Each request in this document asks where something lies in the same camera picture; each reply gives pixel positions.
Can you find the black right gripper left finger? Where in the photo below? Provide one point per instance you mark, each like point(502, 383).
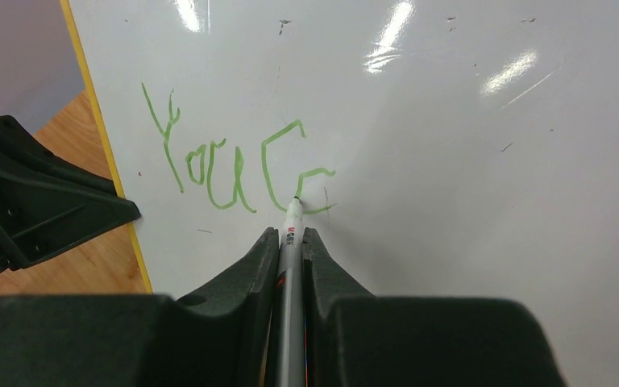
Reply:
point(214, 336)

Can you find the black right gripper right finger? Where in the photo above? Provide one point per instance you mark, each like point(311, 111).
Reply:
point(356, 338)

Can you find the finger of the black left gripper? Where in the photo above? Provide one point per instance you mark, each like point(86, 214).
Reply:
point(47, 205)

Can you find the green white marker pen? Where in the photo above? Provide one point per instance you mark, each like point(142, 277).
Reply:
point(290, 358)

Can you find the yellow framed whiteboard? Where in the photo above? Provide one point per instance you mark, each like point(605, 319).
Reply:
point(466, 148)

